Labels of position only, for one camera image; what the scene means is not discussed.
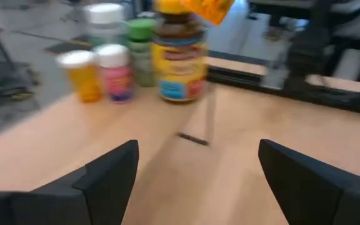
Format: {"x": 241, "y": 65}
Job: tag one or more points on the white capped green label bottle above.
{"x": 105, "y": 14}

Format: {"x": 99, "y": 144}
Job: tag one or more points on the orange pill vial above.
{"x": 209, "y": 9}

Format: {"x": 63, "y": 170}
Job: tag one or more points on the orange vial white cap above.
{"x": 84, "y": 84}

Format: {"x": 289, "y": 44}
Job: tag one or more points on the pink bottle white cap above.
{"x": 117, "y": 81}

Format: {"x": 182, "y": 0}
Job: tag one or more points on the black aluminium frame rail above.
{"x": 308, "y": 92}

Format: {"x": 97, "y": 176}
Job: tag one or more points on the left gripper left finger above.
{"x": 73, "y": 203}

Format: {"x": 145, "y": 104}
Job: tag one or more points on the wooden shelf black frame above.
{"x": 195, "y": 140}

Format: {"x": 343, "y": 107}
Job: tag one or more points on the large amber fish oil bottle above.
{"x": 180, "y": 72}

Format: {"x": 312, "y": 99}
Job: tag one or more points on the green-cap white bottle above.
{"x": 141, "y": 31}

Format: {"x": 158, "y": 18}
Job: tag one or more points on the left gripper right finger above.
{"x": 323, "y": 203}

